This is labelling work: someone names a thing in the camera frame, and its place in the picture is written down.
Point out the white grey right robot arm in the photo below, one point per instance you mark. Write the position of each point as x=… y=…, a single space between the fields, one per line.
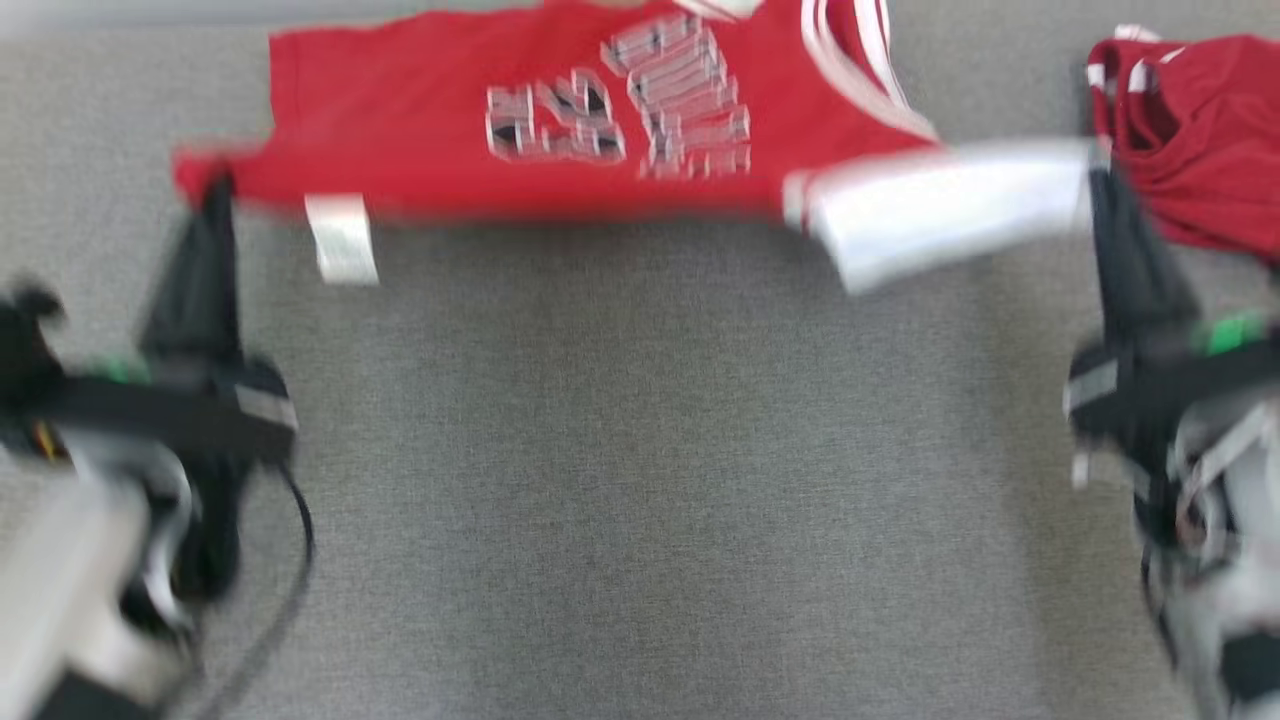
x=1230 y=560

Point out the red shorts with white stripe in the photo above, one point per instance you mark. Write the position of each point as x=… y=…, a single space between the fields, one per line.
x=1200 y=140

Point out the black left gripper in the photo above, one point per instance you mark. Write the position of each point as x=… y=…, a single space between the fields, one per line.
x=150 y=410

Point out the red and white jersey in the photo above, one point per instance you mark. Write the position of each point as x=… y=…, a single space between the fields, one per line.
x=600 y=110

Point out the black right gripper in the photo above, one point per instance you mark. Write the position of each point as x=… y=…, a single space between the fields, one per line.
x=1160 y=385

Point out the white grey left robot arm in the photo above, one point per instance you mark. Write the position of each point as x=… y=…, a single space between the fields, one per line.
x=60 y=580

